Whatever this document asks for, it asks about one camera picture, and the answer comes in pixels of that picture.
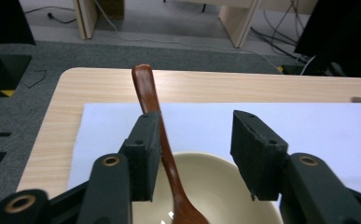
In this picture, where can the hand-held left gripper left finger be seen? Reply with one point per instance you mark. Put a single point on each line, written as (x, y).
(144, 155)

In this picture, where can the light wooden desk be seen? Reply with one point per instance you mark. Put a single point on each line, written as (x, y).
(88, 15)

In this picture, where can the brown wooden spoon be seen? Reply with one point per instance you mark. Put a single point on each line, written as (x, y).
(147, 90)

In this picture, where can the white paper sheet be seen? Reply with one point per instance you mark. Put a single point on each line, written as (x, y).
(200, 130)

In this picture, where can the cream ceramic bowl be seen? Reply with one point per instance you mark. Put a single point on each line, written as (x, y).
(218, 186)

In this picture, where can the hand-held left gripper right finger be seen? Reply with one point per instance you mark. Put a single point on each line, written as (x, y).
(256, 155)

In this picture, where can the black stand base striped tape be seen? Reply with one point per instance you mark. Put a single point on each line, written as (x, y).
(293, 69)
(4, 71)

